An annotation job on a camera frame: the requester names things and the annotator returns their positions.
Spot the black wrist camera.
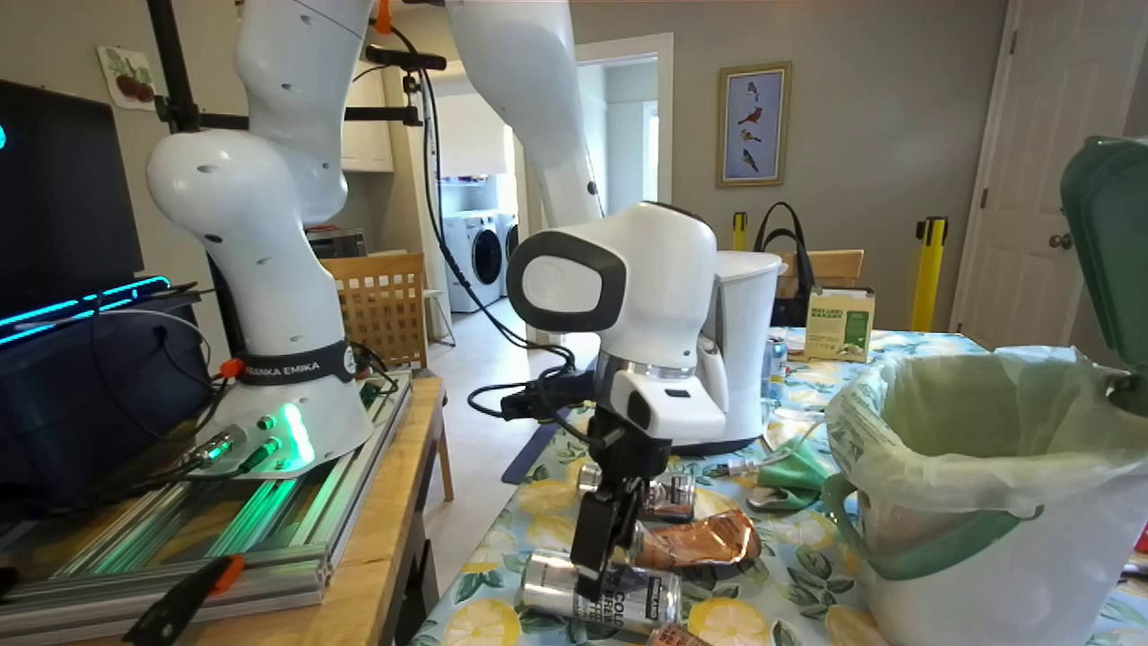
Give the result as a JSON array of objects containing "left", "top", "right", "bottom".
[{"left": 497, "top": 376, "right": 602, "bottom": 424}]

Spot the pale bin liner bag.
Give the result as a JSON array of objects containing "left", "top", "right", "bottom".
[{"left": 823, "top": 340, "right": 1148, "bottom": 553}]

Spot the green plastic wrapper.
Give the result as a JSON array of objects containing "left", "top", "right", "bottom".
[{"left": 751, "top": 444, "right": 841, "bottom": 512}]

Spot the white door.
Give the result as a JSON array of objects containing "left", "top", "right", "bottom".
[{"left": 947, "top": 0, "right": 1148, "bottom": 355}]

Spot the orange handled clamp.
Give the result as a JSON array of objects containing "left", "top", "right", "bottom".
[{"left": 123, "top": 553, "right": 249, "bottom": 646}]

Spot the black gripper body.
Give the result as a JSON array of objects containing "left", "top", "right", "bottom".
[{"left": 580, "top": 400, "right": 676, "bottom": 487}]

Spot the white bin with green lid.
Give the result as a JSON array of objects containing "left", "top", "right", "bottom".
[{"left": 823, "top": 133, "right": 1148, "bottom": 646}]

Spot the aluminium mounting frame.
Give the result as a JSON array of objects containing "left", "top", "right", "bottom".
[{"left": 0, "top": 369, "right": 417, "bottom": 643}]

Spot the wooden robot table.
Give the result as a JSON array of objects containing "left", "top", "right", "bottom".
[{"left": 177, "top": 373, "right": 460, "bottom": 646}]

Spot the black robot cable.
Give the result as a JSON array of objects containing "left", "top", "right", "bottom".
[{"left": 405, "top": 65, "right": 602, "bottom": 424}]

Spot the black monitor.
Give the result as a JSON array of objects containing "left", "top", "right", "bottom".
[{"left": 0, "top": 74, "right": 146, "bottom": 320}]

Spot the black handbag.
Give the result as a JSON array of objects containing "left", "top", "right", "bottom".
[{"left": 753, "top": 196, "right": 819, "bottom": 330}]

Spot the wicker chair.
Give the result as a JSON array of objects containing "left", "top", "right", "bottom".
[{"left": 320, "top": 249, "right": 434, "bottom": 373}]

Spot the lemon print tablecloth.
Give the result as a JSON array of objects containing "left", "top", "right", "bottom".
[{"left": 408, "top": 326, "right": 1148, "bottom": 646}]

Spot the green white carton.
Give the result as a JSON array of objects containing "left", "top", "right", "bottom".
[{"left": 799, "top": 283, "right": 879, "bottom": 365}]

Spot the tall uncrushed silver can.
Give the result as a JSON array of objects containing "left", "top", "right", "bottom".
[{"left": 517, "top": 548, "right": 688, "bottom": 638}]

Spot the white washing machine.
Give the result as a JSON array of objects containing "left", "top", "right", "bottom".
[
  {"left": 438, "top": 211, "right": 509, "bottom": 315},
  {"left": 497, "top": 211, "right": 526, "bottom": 283}
]

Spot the small flower wall picture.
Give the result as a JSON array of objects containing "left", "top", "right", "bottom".
[{"left": 93, "top": 44, "right": 164, "bottom": 116}]

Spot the bird wall picture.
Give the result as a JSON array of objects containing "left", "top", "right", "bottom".
[{"left": 714, "top": 60, "right": 796, "bottom": 189}]

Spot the dark blue fabric cover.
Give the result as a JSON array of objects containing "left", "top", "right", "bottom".
[{"left": 0, "top": 297, "right": 219, "bottom": 506}]

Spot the wooden chair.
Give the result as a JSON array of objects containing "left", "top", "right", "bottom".
[{"left": 804, "top": 244, "right": 867, "bottom": 293}]

